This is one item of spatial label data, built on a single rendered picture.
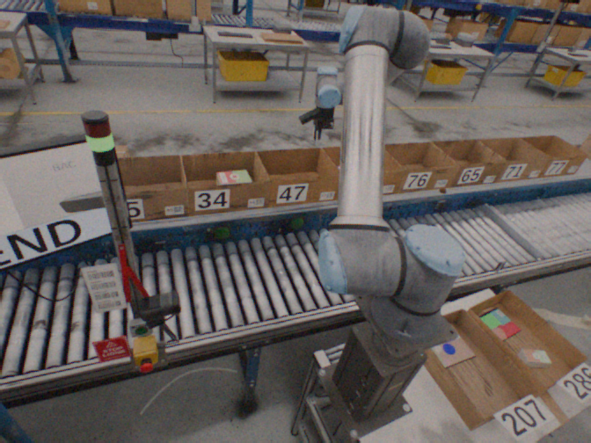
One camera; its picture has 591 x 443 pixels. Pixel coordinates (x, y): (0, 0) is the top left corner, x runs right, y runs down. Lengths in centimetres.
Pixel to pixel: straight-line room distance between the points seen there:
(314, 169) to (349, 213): 133
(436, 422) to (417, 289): 72
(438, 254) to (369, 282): 17
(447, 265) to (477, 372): 88
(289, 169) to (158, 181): 72
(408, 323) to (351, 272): 24
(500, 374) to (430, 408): 36
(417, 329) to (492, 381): 75
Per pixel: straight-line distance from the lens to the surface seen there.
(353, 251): 84
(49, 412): 237
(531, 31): 909
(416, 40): 109
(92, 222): 115
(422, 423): 151
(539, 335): 200
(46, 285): 182
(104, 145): 89
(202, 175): 201
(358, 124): 93
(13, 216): 110
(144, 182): 201
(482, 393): 167
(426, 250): 88
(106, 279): 116
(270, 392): 224
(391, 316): 101
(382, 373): 114
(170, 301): 119
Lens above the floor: 202
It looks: 39 degrees down
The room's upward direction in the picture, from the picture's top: 10 degrees clockwise
